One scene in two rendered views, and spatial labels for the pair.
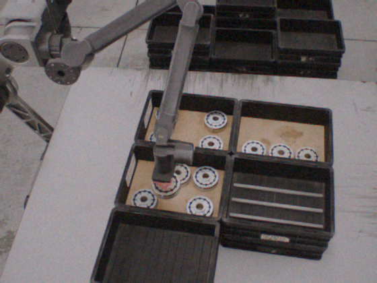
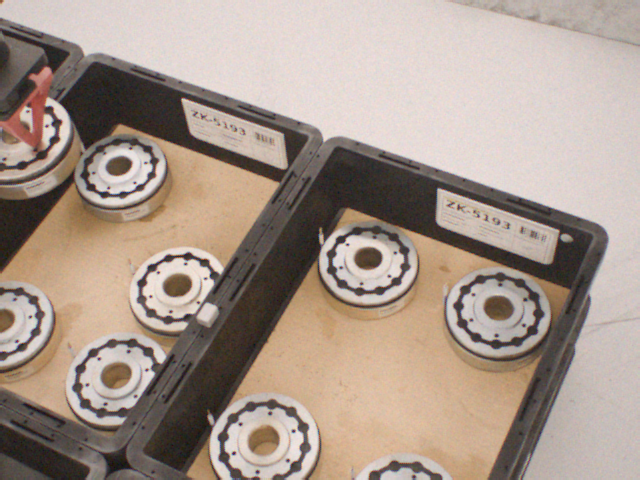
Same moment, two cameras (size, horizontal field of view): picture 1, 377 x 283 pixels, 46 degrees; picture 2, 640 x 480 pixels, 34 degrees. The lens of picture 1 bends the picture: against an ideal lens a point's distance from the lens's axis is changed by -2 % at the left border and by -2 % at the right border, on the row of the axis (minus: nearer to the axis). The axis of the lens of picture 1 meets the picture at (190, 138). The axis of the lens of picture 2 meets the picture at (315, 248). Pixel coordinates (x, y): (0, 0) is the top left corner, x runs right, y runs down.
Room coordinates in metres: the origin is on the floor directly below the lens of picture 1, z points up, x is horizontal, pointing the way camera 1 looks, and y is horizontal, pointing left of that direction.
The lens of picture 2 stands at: (1.34, -0.43, 1.74)
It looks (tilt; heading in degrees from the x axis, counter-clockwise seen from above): 55 degrees down; 111
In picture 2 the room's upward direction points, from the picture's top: 7 degrees counter-clockwise
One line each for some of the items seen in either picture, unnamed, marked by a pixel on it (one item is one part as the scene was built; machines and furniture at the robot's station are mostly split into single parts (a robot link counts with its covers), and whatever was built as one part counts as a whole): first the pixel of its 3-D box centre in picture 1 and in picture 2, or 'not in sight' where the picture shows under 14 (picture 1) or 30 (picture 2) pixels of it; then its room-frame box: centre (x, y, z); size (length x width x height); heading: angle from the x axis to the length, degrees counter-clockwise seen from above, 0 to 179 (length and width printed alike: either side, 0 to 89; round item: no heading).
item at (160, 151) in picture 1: (164, 153); not in sight; (0.85, 0.09, 1.20); 0.07 x 0.06 x 0.07; 80
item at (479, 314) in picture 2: not in sight; (498, 308); (1.32, 0.10, 0.86); 0.05 x 0.05 x 0.01
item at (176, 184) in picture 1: (165, 182); (17, 137); (0.86, 0.09, 1.02); 0.10 x 0.10 x 0.01
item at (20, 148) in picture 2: not in sight; (15, 133); (0.86, 0.09, 1.02); 0.05 x 0.05 x 0.01
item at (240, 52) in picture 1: (242, 63); not in sight; (2.21, -0.37, 0.31); 0.40 x 0.30 x 0.34; 81
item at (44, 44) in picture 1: (51, 45); not in sight; (1.11, 0.42, 1.45); 0.09 x 0.08 x 0.12; 171
